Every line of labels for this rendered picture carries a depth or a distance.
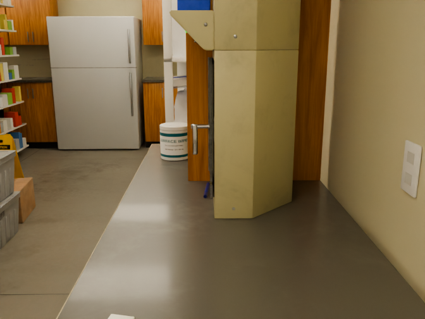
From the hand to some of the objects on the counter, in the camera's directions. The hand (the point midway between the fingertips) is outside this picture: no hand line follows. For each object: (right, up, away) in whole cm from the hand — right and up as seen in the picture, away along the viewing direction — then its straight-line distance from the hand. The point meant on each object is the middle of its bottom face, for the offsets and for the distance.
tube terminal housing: (+72, -4, +62) cm, 96 cm away
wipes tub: (+43, +9, +116) cm, 124 cm away
